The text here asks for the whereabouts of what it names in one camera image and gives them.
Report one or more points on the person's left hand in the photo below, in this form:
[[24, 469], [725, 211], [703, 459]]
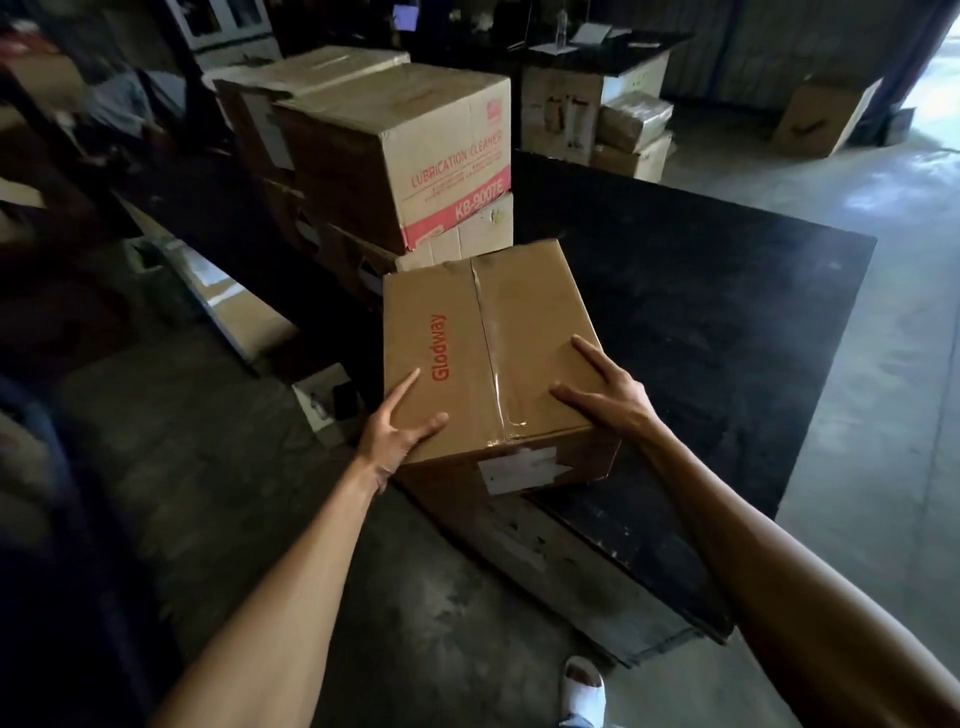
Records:
[[394, 442]]

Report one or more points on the person's right hand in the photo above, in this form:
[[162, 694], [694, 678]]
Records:
[[622, 405]]

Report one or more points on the person's right forearm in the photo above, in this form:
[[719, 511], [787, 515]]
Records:
[[810, 585]]

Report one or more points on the person's left forearm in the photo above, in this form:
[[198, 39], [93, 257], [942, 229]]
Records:
[[270, 622]]

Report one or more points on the plain small cardboard box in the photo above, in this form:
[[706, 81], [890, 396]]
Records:
[[630, 165]]

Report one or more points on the small wrapped cardboard box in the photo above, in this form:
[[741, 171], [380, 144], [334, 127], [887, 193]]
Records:
[[634, 120]]

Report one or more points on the person's white slipper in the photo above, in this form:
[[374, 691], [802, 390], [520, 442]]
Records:
[[583, 694]]

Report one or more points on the large cardboard box white labels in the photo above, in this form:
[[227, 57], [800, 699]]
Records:
[[559, 120]]

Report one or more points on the cardboard box check mark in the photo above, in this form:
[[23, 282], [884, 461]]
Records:
[[817, 120]]

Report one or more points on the black flat device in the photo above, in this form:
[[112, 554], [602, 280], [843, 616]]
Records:
[[345, 401]]

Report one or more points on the white paper sheet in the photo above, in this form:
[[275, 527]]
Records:
[[311, 401]]

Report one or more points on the black table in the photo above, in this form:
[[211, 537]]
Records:
[[712, 337]]

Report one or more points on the dark work desk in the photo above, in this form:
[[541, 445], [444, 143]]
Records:
[[645, 49]]

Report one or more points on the flat white paper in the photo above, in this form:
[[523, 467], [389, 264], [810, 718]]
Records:
[[553, 49]]

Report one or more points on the folded white paper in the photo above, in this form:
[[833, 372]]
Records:
[[590, 34]]

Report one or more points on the clear plastic water bottle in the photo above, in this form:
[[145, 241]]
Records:
[[562, 28]]

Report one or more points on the black plastic crate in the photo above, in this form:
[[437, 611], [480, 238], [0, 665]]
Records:
[[898, 127]]

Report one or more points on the open laptop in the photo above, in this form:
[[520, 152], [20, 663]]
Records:
[[405, 17]]

